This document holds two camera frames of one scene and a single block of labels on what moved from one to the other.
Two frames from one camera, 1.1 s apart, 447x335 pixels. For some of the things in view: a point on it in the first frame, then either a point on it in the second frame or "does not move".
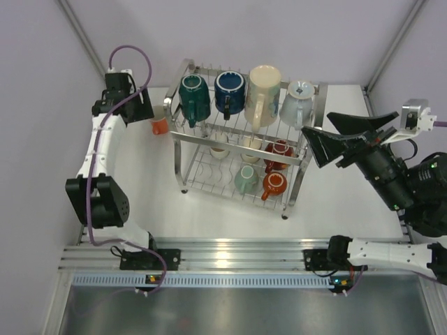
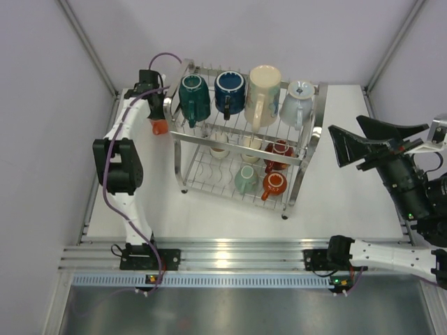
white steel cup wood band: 218,152 does not move
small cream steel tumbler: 251,142 does not move
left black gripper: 144,111 -> 160,114
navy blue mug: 230,88 does not move
